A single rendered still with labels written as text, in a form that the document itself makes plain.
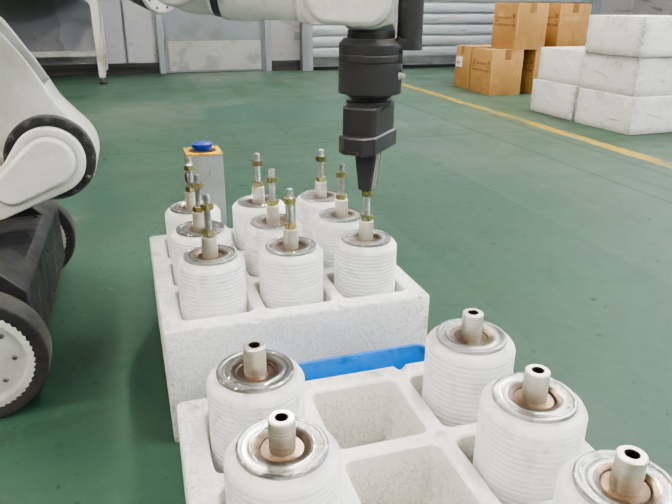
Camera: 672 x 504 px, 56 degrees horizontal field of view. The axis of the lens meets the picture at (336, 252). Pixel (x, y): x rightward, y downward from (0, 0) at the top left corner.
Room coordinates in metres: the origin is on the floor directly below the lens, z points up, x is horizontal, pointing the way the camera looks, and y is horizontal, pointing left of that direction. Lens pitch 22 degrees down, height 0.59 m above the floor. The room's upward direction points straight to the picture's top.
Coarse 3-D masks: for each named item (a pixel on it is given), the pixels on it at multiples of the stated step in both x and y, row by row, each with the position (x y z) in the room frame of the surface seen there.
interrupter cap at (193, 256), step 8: (192, 248) 0.84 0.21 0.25; (200, 248) 0.85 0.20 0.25; (224, 248) 0.85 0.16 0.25; (232, 248) 0.85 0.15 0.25; (184, 256) 0.81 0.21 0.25; (192, 256) 0.82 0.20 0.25; (200, 256) 0.82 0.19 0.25; (224, 256) 0.82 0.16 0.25; (232, 256) 0.81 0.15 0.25; (192, 264) 0.79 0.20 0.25; (200, 264) 0.79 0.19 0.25; (208, 264) 0.79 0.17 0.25; (216, 264) 0.79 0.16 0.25
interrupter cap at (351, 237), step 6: (342, 234) 0.91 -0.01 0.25; (348, 234) 0.91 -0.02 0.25; (354, 234) 0.91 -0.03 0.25; (378, 234) 0.91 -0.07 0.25; (384, 234) 0.91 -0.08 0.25; (342, 240) 0.89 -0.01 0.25; (348, 240) 0.89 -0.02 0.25; (354, 240) 0.89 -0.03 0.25; (360, 240) 0.89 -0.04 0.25; (372, 240) 0.89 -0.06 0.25; (378, 240) 0.89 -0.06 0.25; (384, 240) 0.89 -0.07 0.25; (354, 246) 0.87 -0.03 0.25; (360, 246) 0.86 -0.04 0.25; (366, 246) 0.86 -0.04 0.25; (372, 246) 0.86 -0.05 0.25; (378, 246) 0.87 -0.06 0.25
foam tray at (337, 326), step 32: (160, 256) 1.00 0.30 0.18; (160, 288) 0.87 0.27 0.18; (256, 288) 0.90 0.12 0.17; (416, 288) 0.87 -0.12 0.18; (160, 320) 0.83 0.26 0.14; (192, 320) 0.76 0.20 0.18; (224, 320) 0.77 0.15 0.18; (256, 320) 0.77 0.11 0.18; (288, 320) 0.78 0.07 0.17; (320, 320) 0.80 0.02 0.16; (352, 320) 0.81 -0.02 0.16; (384, 320) 0.83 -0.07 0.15; (416, 320) 0.85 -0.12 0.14; (192, 352) 0.74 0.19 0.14; (224, 352) 0.75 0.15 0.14; (288, 352) 0.78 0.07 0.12; (320, 352) 0.80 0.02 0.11; (352, 352) 0.81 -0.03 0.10; (192, 384) 0.74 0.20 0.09
